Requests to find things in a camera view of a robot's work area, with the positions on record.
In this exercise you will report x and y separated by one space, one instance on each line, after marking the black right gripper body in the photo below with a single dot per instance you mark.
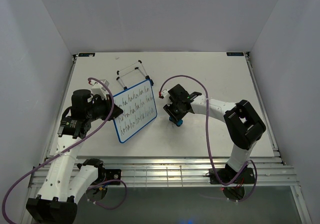
173 109

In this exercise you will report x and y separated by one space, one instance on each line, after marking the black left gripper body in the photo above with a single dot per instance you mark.
102 109

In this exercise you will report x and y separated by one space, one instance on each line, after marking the blue framed whiteboard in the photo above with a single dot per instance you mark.
139 109

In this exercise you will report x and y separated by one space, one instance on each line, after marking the blue whiteboard eraser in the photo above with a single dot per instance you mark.
178 123

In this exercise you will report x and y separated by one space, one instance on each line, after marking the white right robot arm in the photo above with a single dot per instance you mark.
244 125

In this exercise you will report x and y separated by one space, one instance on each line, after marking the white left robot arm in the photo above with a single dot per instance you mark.
57 199

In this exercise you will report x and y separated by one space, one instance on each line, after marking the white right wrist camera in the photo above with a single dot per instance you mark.
164 94

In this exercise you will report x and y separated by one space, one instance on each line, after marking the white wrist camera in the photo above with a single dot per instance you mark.
101 86
164 94

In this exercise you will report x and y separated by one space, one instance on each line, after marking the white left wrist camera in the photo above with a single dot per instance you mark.
101 86

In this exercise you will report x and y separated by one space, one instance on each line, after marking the black wire board stand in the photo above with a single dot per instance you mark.
132 75

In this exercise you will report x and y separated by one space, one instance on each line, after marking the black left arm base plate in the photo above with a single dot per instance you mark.
114 175

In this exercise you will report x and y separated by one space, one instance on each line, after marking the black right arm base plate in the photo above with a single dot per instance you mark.
246 177

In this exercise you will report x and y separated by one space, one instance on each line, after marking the aluminium table edge rail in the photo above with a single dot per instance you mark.
191 172

